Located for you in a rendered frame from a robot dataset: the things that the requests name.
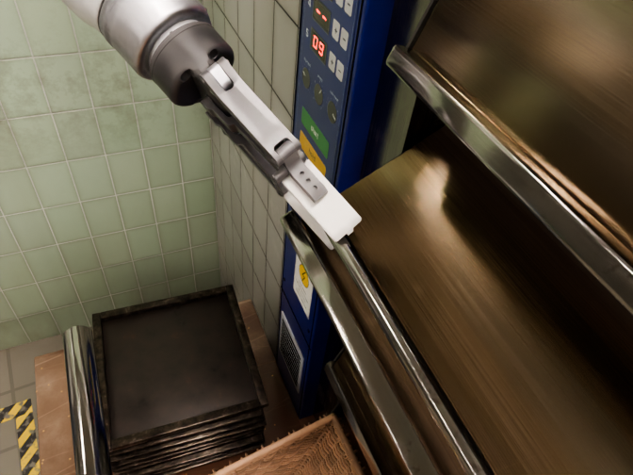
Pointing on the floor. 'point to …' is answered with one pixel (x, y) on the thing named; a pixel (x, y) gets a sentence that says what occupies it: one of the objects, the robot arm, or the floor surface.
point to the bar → (86, 403)
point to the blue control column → (368, 35)
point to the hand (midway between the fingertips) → (322, 210)
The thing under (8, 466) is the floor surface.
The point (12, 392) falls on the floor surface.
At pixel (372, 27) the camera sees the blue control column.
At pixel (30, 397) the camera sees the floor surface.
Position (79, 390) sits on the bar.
